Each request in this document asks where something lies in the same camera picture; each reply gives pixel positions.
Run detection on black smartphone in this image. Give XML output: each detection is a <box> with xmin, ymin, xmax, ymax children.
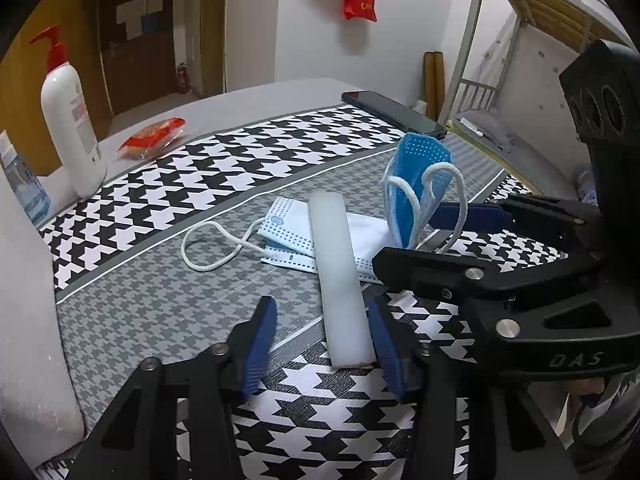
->
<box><xmin>341</xmin><ymin>91</ymin><xmax>447</xmax><ymax>140</ymax></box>

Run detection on houndstooth table mat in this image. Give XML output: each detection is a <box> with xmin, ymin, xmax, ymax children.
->
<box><xmin>34</xmin><ymin>104</ymin><xmax>569</xmax><ymax>480</ymax></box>

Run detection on white foam stick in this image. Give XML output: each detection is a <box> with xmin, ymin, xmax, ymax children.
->
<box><xmin>308</xmin><ymin>191</ymin><xmax>375</xmax><ymax>368</ymax></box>

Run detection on blue face mask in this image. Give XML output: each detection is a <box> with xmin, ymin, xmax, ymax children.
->
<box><xmin>381</xmin><ymin>132</ymin><xmax>469</xmax><ymax>254</ymax></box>

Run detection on red snack packet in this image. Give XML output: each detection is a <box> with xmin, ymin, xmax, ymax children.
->
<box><xmin>117</xmin><ymin>117</ymin><xmax>186</xmax><ymax>160</ymax></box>

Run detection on white lotion pump bottle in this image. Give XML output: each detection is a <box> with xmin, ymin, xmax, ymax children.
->
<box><xmin>29</xmin><ymin>25</ymin><xmax>106</xmax><ymax>198</ymax></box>

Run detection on side room door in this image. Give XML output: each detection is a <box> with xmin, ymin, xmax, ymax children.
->
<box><xmin>194</xmin><ymin>0</ymin><xmax>228</xmax><ymax>98</ymax></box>

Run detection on clear spray bottle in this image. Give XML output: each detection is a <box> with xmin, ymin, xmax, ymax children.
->
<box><xmin>0</xmin><ymin>131</ymin><xmax>51</xmax><ymax>226</ymax></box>

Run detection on person's right hand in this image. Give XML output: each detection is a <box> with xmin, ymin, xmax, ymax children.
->
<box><xmin>562</xmin><ymin>377</ymin><xmax>606</xmax><ymax>406</ymax></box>

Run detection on white face mask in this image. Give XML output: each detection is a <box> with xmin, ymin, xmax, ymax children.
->
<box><xmin>180</xmin><ymin>196</ymin><xmax>393</xmax><ymax>284</ymax></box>

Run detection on white styrofoam box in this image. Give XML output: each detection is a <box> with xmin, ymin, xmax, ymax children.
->
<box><xmin>0</xmin><ymin>177</ymin><xmax>85</xmax><ymax>468</ymax></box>

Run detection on red fire extinguisher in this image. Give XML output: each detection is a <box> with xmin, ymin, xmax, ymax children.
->
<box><xmin>177</xmin><ymin>63</ymin><xmax>191</xmax><ymax>94</ymax></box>

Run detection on metal bunk bed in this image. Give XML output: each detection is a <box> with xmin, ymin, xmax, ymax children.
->
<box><xmin>438</xmin><ymin>0</ymin><xmax>637</xmax><ymax>200</ymax></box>

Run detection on wooden boards leaning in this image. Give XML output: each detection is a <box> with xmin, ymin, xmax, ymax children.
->
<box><xmin>423</xmin><ymin>51</ymin><xmax>445</xmax><ymax>122</ymax></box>

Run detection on dark brown entrance door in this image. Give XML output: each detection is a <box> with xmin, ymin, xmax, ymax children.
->
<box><xmin>98</xmin><ymin>0</ymin><xmax>177</xmax><ymax>115</ymax></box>

